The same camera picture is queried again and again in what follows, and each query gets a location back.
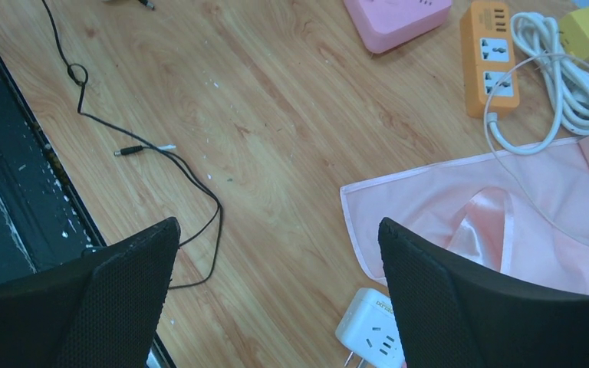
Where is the pink triangular socket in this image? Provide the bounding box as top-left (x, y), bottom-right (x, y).
top-left (344, 0), bottom-right (452, 54)

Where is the white coiled power cord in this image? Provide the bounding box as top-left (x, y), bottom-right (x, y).
top-left (483, 11), bottom-right (589, 156)

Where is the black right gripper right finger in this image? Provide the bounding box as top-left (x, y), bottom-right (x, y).
top-left (378, 218), bottom-right (589, 367)

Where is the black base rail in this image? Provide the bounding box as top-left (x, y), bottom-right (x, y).
top-left (0, 57), bottom-right (173, 367)

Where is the black adapter cable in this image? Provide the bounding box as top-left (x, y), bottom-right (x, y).
top-left (40, 0), bottom-right (225, 291)

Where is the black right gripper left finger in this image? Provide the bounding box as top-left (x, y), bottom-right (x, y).
top-left (0, 217), bottom-right (180, 367)

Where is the pink charging cable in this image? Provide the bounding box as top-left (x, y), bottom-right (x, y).
top-left (483, 52), bottom-right (589, 255)

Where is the white tiger cube socket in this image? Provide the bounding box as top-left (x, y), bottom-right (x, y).
top-left (335, 287), bottom-right (406, 367)

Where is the orange USB power strip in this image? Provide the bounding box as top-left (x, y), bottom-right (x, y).
top-left (459, 1), bottom-right (520, 118)

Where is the pink cloth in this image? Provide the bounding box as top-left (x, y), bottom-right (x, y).
top-left (340, 138), bottom-right (589, 295)

